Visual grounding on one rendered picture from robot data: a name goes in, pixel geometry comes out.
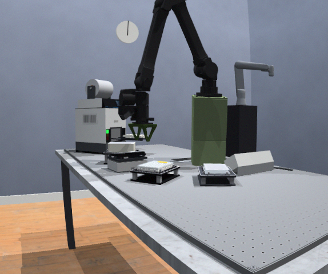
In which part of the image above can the white control panel with buttons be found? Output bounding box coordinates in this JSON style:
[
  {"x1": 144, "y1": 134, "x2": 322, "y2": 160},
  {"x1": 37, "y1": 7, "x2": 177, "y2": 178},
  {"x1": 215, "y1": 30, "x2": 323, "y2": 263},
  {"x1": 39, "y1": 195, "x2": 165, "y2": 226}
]
[{"x1": 224, "y1": 151, "x2": 293, "y2": 176}]

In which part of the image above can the white horizontal cylinder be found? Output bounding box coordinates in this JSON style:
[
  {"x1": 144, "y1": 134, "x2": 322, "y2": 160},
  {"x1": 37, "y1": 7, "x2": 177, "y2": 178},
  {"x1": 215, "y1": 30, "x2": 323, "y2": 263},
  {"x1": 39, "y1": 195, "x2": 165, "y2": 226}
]
[{"x1": 85, "y1": 79, "x2": 114, "y2": 99}]

